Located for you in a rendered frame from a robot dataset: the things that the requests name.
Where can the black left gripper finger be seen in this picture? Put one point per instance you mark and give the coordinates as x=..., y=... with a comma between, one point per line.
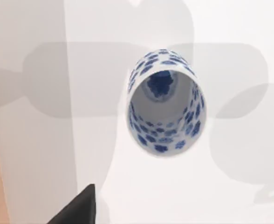
x=81, y=207

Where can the white and blue patterned cup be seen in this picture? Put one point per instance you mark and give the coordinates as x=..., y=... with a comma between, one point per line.
x=151, y=144

